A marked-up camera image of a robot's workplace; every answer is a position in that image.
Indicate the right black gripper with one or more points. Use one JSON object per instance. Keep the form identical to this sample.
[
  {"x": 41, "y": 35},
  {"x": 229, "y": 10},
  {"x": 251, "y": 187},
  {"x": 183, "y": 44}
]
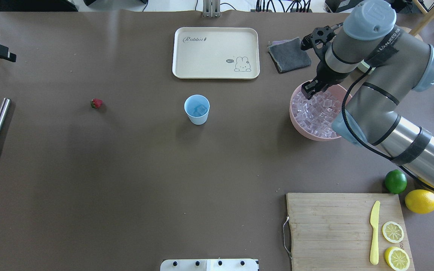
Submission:
[{"x": 329, "y": 74}]

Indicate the clear ice cube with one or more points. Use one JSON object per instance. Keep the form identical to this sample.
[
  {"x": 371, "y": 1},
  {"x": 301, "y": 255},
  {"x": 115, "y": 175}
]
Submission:
[{"x": 200, "y": 110}]

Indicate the light blue plastic cup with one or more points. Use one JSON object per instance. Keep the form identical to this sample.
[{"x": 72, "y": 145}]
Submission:
[{"x": 191, "y": 103}]

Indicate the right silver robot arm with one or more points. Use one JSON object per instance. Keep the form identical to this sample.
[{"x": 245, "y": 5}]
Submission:
[{"x": 401, "y": 63}]

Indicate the pink bowl of ice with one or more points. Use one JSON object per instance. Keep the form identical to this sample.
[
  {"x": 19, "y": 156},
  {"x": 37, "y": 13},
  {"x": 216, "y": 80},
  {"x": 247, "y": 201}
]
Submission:
[{"x": 313, "y": 118}]

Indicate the grey folded cloth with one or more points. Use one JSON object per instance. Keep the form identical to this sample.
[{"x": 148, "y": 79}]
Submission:
[{"x": 288, "y": 56}]

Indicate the green ceramic bowl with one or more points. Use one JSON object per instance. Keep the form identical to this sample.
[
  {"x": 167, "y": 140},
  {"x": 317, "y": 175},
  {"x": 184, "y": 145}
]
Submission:
[{"x": 364, "y": 67}]

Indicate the cream rabbit tray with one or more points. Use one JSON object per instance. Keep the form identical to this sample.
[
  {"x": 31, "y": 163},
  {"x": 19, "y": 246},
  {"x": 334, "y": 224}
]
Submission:
[{"x": 216, "y": 53}]

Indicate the red strawberry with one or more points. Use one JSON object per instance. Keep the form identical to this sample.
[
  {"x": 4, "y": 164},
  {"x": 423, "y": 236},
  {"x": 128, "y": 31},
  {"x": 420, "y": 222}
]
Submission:
[{"x": 96, "y": 103}]

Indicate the green lime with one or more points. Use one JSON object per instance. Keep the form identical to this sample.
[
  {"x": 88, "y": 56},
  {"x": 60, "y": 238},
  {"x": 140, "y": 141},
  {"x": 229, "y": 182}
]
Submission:
[{"x": 395, "y": 181}]

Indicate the wooden mug tree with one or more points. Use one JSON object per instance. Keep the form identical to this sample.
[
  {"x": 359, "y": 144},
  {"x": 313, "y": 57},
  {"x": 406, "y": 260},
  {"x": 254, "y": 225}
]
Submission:
[{"x": 427, "y": 17}]

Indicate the wooden cutting board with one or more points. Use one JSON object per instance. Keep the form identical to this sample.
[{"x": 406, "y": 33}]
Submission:
[{"x": 331, "y": 231}]

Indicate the yellow lemon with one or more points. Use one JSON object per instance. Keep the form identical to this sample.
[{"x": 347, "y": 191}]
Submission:
[
  {"x": 425, "y": 185},
  {"x": 420, "y": 201}
]

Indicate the lemon half slice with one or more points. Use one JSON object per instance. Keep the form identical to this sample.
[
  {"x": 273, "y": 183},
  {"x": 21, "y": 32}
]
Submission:
[
  {"x": 397, "y": 259},
  {"x": 393, "y": 232}
]

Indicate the yellow plastic knife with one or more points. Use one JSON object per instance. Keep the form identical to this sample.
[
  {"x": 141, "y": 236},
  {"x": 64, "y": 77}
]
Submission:
[{"x": 374, "y": 222}]

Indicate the aluminium frame post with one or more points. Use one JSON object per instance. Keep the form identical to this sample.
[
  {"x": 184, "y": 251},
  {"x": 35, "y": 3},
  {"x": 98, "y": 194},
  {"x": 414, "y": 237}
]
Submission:
[{"x": 211, "y": 8}]

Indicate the white camera pillar base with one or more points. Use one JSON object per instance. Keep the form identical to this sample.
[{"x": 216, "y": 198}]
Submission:
[{"x": 238, "y": 264}]

